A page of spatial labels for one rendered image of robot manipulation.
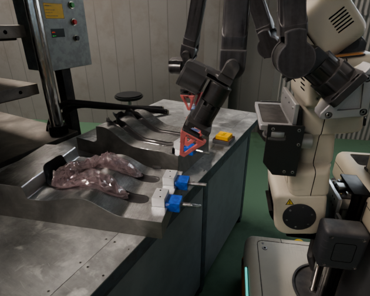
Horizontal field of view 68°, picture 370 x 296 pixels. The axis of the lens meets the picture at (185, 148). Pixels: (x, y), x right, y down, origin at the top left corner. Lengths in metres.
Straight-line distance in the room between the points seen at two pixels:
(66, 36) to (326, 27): 1.27
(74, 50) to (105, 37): 2.05
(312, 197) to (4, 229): 0.90
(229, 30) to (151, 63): 2.96
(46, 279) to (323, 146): 0.81
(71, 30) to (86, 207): 1.14
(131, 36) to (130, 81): 0.54
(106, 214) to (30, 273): 0.20
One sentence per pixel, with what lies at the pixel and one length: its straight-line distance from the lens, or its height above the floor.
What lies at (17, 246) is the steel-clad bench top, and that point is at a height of 0.80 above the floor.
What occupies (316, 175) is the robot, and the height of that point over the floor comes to 0.88.
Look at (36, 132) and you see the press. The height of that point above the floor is 0.79.
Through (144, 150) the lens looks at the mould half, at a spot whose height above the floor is 0.88.
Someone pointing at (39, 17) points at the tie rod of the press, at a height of 1.32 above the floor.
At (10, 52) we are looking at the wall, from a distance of 4.48.
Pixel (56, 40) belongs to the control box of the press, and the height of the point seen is 1.22.
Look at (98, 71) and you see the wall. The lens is 3.85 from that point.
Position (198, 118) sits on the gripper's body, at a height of 1.09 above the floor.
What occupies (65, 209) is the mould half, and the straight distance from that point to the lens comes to 0.82.
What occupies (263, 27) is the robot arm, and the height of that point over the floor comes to 1.29.
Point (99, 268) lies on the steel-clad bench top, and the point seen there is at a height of 0.80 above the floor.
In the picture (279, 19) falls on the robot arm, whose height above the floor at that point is 1.31.
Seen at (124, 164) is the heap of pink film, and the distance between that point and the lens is 0.88.
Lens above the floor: 1.31
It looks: 25 degrees down
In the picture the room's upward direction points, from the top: straight up
